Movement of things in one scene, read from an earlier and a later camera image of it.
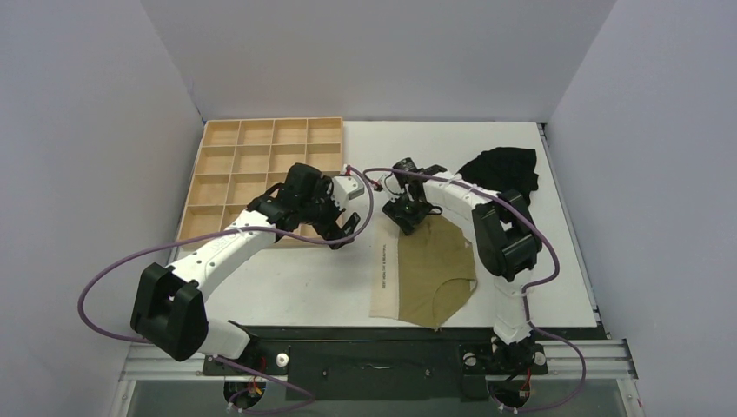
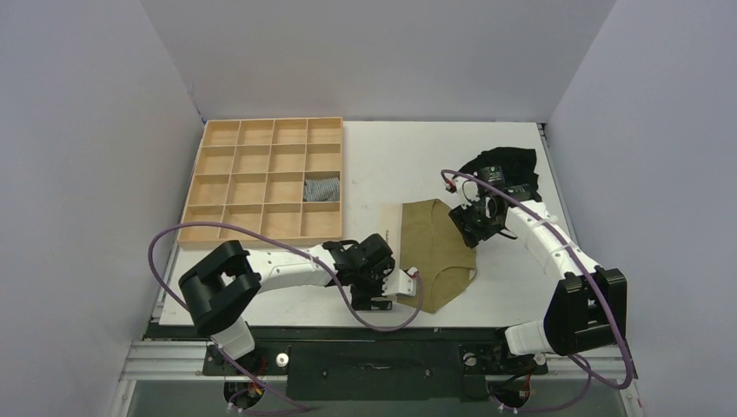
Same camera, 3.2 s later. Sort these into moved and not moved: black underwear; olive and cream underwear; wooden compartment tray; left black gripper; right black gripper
Moved: left black gripper; olive and cream underwear; right black gripper
Not moved: black underwear; wooden compartment tray
